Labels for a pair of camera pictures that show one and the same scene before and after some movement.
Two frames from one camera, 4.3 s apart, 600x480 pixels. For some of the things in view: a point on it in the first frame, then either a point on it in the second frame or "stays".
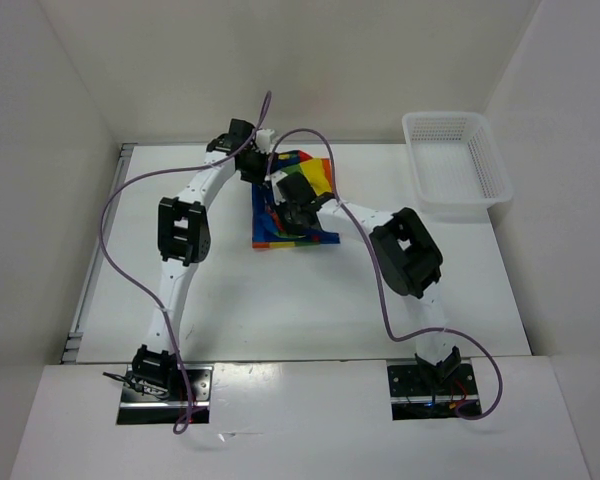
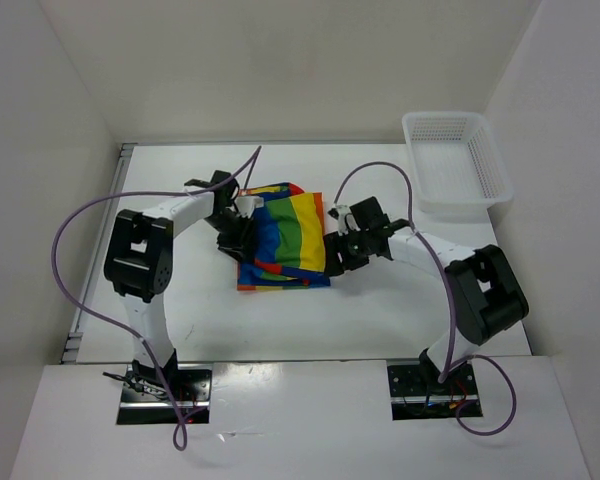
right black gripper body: [288, 212] → [353, 246]
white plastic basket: [458, 166] stays
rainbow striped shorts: [284, 207] → [289, 247]
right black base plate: [416, 398] stays
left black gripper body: [254, 166] → [232, 228]
